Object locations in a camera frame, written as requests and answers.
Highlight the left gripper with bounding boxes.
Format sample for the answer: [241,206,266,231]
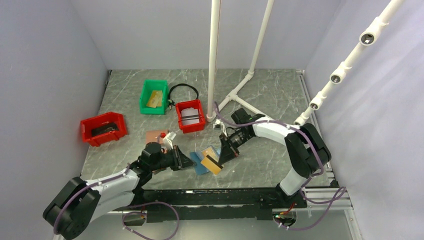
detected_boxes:
[150,144,196,171]

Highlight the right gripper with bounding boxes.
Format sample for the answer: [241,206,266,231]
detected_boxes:
[218,129,253,166]

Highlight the blue card holder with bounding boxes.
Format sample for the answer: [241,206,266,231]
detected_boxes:
[189,146,224,176]

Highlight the orange credit card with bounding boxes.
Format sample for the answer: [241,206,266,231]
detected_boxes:
[200,155,223,175]

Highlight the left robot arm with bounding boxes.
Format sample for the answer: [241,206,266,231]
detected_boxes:
[42,142,196,240]

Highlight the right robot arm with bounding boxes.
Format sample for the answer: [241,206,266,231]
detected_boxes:
[217,108,332,208]

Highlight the orange card in holder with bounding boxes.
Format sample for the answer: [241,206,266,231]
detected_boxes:
[201,146,219,160]

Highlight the brown card holder back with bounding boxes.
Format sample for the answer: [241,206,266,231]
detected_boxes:
[145,129,169,145]

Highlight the white card in red bin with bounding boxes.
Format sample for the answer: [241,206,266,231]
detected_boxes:
[181,107,200,126]

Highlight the gold cards in green bin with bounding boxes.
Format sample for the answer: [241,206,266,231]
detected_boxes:
[146,90,163,108]

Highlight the small red plastic bin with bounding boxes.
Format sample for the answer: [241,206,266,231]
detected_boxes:
[175,99,206,134]

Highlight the large red plastic bin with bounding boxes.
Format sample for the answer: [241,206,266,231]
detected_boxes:
[80,111,128,147]

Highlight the green plastic bin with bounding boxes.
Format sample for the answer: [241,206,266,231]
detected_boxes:
[139,79,169,115]

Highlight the white pipe with sockets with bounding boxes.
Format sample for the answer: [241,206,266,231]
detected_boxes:
[294,0,404,126]

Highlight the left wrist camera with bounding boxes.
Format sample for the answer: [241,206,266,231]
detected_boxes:
[159,131,176,150]

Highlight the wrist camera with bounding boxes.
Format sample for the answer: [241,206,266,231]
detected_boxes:
[159,131,176,150]
[213,119,226,133]

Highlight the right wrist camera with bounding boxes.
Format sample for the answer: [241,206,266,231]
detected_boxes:
[213,119,226,133]

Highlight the white pvc pipe frame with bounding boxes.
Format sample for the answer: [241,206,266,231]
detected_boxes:
[206,0,292,130]

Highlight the black cable loop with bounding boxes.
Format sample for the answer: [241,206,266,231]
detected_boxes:
[167,83,200,110]

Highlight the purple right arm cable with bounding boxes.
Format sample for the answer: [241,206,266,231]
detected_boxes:
[213,100,347,232]

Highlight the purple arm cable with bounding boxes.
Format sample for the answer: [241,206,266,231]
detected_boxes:
[213,100,347,232]
[52,162,181,240]

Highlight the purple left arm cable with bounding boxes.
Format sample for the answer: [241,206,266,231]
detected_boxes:
[52,162,181,240]

